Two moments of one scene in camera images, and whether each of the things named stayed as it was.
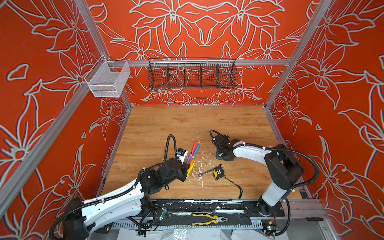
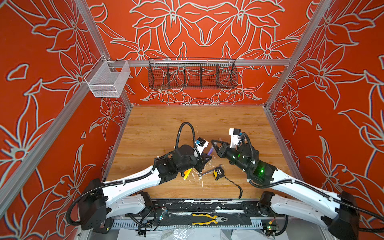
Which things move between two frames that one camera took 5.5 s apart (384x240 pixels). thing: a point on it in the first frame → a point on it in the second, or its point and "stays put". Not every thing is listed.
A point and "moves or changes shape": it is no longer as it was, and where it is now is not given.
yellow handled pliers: x=217 y=219 stays put
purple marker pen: x=189 y=159 moves or changes shape
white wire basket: x=106 y=78 stays put
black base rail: x=239 y=207 stays put
